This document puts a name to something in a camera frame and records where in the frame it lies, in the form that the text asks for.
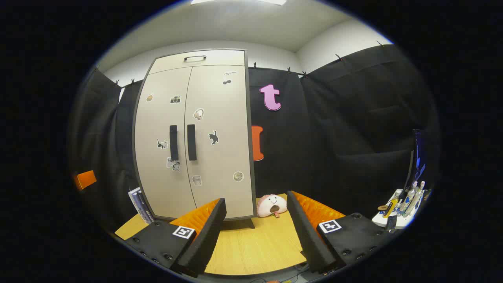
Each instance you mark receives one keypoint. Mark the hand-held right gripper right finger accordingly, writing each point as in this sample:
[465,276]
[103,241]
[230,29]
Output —
[306,236]

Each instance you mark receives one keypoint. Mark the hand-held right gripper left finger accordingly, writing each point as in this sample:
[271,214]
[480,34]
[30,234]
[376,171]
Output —
[208,236]

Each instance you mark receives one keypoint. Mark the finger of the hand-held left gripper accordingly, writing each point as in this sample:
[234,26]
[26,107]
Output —
[87,179]

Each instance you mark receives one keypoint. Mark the beige cabinet door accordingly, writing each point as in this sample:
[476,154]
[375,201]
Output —
[228,118]
[157,118]

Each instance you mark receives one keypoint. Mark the beige double-door shoe cabinet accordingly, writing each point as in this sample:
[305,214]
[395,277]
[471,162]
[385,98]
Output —
[220,59]

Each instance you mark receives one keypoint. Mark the pink white plush toy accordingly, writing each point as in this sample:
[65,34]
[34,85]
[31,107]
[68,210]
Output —
[269,204]

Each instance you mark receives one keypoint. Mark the blue white book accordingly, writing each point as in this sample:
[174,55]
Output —
[139,204]

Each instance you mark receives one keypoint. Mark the dark blue book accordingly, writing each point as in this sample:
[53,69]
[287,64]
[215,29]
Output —
[146,214]

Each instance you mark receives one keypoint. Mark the white tray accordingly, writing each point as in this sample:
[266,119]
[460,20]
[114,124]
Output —
[393,221]

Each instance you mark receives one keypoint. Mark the yellow black tool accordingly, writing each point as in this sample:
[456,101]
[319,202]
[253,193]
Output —
[391,207]

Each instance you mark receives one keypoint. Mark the black backdrop cloth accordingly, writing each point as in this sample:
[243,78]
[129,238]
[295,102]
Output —
[334,137]

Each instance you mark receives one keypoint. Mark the clear plastic bottle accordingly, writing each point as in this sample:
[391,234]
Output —
[417,198]
[408,198]

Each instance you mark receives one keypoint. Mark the long ceiling light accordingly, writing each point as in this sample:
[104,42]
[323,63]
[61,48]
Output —
[275,2]

